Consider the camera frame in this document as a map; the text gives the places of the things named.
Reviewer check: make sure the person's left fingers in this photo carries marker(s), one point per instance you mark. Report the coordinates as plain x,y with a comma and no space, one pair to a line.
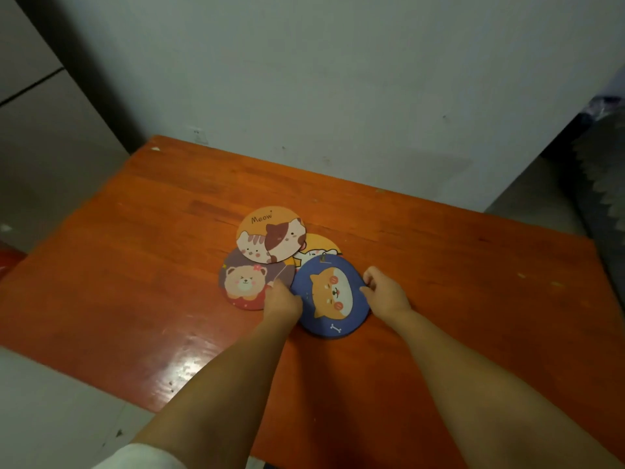
278,287

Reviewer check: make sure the orange cats round coaster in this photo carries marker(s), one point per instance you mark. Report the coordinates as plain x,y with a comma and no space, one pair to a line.
271,235

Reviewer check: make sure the person's right forearm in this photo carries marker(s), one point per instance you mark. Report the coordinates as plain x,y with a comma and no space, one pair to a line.
488,395

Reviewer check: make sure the grey cabinet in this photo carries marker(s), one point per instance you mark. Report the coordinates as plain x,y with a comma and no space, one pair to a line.
46,126

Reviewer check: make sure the person's left hand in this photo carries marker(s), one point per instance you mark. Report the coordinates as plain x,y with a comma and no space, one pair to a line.
282,303

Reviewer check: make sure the person's right hand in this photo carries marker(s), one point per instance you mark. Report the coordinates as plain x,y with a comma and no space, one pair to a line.
388,296

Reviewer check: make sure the person's right fingers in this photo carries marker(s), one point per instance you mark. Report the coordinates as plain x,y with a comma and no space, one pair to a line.
371,280

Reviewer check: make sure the blue dog round coaster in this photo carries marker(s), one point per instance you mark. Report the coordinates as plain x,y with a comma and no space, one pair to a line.
328,295

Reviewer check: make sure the white sleeve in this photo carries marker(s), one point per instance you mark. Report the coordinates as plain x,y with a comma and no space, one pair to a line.
141,457

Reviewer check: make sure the grey patterned fabric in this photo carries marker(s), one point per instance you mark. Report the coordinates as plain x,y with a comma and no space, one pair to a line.
598,190

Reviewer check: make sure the person's left forearm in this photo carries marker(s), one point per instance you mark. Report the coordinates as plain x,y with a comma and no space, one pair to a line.
215,393

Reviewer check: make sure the yellow round coaster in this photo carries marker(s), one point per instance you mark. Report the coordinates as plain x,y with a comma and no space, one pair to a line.
318,249

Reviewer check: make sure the purple bear round coaster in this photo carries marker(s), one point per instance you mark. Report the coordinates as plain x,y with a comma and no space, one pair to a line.
246,283

